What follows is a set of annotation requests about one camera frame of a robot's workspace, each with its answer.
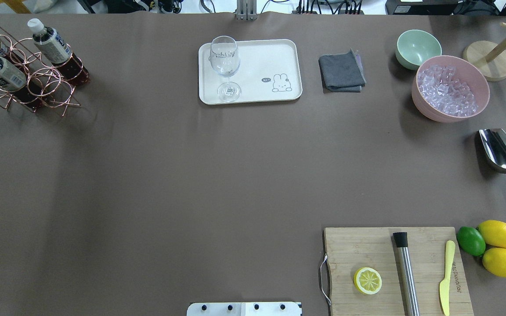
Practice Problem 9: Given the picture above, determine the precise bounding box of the yellow plastic knife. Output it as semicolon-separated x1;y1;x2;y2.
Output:
438;240;455;316

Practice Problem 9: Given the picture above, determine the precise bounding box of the copper wire bottle basket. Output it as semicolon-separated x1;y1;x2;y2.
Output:
0;18;90;115

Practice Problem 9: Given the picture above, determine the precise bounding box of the stainless steel ice scoop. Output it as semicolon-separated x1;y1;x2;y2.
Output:
478;128;506;174

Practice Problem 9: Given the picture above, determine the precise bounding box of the cream rabbit print tray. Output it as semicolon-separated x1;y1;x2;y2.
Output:
198;39;303;105

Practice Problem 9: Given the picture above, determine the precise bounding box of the mint green bowl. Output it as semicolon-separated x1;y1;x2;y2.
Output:
395;29;442;70

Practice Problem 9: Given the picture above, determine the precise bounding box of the bamboo cutting board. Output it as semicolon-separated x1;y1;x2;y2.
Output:
324;227;456;316

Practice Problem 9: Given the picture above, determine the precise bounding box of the yellow lemon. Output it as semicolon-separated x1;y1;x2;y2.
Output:
482;248;506;278
477;220;506;248

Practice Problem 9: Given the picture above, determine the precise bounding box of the pink bowl of ice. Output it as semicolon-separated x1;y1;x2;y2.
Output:
412;55;490;122

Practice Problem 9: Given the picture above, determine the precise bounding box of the grey folded cloth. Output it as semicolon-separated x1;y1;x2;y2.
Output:
318;50;367;93

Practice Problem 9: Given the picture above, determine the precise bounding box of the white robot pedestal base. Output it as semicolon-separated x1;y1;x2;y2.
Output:
186;302;303;316

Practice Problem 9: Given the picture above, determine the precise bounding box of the half lemon slice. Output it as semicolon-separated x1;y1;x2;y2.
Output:
353;267;382;295

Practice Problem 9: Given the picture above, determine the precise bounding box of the steel muddler black tip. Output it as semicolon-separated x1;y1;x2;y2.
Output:
392;232;420;316

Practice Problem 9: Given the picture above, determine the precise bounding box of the aluminium frame post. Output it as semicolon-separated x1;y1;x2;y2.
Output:
235;0;258;21

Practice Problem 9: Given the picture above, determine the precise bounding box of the clear wine glass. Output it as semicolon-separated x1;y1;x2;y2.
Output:
210;36;241;102

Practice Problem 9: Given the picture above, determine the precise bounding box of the green lime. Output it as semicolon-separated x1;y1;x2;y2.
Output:
456;226;486;257

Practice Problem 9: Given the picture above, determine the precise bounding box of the wooden cup rack stand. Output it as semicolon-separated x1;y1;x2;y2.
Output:
463;22;506;82

